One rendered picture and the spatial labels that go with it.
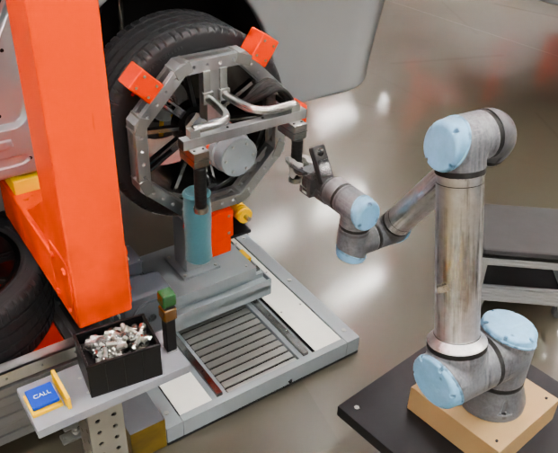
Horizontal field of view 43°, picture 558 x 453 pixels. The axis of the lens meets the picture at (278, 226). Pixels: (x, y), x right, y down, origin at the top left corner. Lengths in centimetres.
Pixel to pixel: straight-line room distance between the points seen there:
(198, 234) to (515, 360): 101
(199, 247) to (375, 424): 77
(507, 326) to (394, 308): 106
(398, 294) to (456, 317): 127
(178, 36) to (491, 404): 137
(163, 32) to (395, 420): 133
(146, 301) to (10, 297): 41
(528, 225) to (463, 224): 134
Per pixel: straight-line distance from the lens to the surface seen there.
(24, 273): 233
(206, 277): 267
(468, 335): 179
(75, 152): 177
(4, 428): 232
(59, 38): 166
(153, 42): 219
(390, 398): 217
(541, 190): 397
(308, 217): 343
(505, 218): 299
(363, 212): 196
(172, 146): 232
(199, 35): 220
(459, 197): 163
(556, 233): 298
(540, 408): 215
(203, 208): 206
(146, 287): 236
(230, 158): 213
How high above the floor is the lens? 188
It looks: 34 degrees down
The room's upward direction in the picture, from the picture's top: 2 degrees clockwise
